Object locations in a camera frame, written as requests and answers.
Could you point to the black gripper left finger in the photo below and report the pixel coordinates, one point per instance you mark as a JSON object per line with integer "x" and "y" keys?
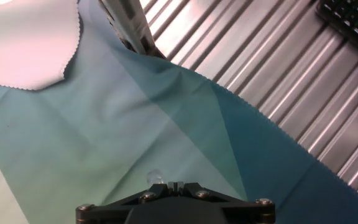
{"x": 110, "y": 208}

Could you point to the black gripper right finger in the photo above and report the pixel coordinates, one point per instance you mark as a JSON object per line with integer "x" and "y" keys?
{"x": 244, "y": 210}

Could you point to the blue green white tablecloth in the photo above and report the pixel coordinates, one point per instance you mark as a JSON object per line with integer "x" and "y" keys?
{"x": 104, "y": 124}

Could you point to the black computer keyboard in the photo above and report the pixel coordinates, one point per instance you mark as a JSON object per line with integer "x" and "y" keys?
{"x": 353, "y": 18}

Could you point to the silver ribbed depth camera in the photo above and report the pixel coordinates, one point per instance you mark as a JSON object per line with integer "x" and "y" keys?
{"x": 129, "y": 28}

